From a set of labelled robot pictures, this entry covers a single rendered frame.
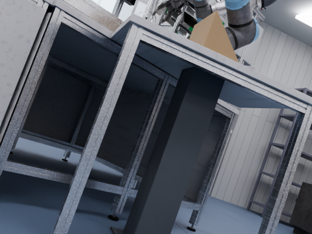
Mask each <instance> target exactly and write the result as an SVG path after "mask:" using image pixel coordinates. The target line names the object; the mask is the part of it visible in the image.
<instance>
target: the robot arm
mask: <svg viewBox="0 0 312 234"><path fill-rule="evenodd" d="M189 1H190V0H167V1H164V2H163V3H161V4H160V5H159V6H158V7H157V9H156V10H155V11H154V12H153V14H152V16H153V15H155V14H156V13H157V14H158V15H162V13H163V11H164V10H166V8H167V10H168V12H167V15H166V16H165V17H164V18H163V20H162V23H164V22H165V21H168V22H169V23H170V22H171V16H173V17H175V18H177V17H178V16H179V15H180V14H181V13H182V9H181V8H182V7H184V6H185V5H188V2H189ZM275 1H277V0H224V1H221V2H217V3H213V4H209V5H208V2H207V0H193V3H194V7H195V14H196V19H197V22H198V23H199V22H200V21H202V20H203V19H204V18H206V17H207V16H209V15H210V14H212V13H213V12H215V11H216V10H217V11H218V14H219V16H223V15H227V21H228V27H226V28H225V30H226V33H227V35H228V38H229V40H230V42H231V45H232V47H233V50H234V51H235V50H237V49H239V48H241V47H243V46H246V45H249V44H251V43H252V42H254V41H255V40H256V39H257V38H258V36H259V33H260V28H259V24H257V23H258V22H257V20H256V19H255V18H253V9H254V8H256V7H258V8H264V7H267V6H269V5H271V4H273V3H274V2H275Z"/></svg>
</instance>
